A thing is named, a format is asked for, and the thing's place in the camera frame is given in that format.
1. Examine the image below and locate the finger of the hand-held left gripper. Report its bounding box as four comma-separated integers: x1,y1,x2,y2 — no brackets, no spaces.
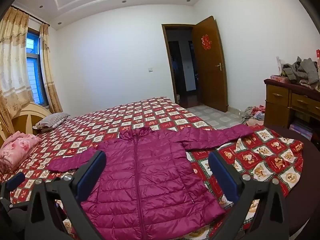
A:
0,172,26,201

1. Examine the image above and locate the pink folded blanket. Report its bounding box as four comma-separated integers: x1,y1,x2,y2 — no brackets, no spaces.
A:
0,132,43,173

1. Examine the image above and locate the red paper door decoration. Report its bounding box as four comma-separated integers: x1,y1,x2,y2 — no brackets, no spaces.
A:
201,34,212,50

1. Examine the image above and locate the dark maroon bed frame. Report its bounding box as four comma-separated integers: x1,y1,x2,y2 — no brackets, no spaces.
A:
264,126,320,240

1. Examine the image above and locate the striped grey pillow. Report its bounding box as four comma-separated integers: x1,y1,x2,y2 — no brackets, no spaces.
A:
33,112,71,132

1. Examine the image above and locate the pink box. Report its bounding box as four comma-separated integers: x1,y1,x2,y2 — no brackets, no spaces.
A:
271,74,292,83

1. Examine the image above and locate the window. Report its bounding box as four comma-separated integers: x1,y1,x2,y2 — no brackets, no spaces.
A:
26,27,49,107

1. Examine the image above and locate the brown wooden door frame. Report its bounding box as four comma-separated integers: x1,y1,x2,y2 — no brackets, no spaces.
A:
162,24,199,105

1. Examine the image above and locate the narrow beige floral curtain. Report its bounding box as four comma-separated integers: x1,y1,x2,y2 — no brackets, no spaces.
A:
39,24,63,114

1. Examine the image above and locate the pile of grey clothes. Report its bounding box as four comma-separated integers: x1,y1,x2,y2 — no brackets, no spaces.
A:
281,57,320,92

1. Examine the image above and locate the brown wooden desk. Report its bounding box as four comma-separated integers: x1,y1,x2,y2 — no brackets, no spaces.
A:
264,79,320,140

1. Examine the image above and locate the dark curtain rod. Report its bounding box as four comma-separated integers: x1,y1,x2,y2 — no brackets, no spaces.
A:
11,5,50,27

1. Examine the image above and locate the brown wooden door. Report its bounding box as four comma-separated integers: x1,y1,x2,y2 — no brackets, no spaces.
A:
192,16,228,112

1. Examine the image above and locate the white card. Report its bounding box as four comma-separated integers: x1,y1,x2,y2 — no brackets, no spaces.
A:
276,56,288,72

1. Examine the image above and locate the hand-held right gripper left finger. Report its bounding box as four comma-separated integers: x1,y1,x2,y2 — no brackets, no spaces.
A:
26,150,118,240

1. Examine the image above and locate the purple box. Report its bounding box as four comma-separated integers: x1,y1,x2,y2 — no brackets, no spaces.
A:
290,121,313,140

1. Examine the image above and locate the beige wooden headboard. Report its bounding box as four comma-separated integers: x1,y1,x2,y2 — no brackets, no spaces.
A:
0,102,50,143

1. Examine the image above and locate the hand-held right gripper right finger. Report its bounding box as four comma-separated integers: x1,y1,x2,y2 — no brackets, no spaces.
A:
208,151,291,240

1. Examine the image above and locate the bed with red patterned sheet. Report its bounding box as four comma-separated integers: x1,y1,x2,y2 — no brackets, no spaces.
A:
0,96,304,240

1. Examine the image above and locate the wide beige floral curtain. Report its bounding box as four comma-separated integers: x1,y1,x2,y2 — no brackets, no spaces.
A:
0,6,35,135

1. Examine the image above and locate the magenta puffer jacket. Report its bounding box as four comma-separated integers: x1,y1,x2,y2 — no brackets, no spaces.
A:
47,124,254,238

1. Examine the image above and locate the pile of clothes on floor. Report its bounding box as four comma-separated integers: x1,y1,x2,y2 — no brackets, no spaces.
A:
241,106,266,127

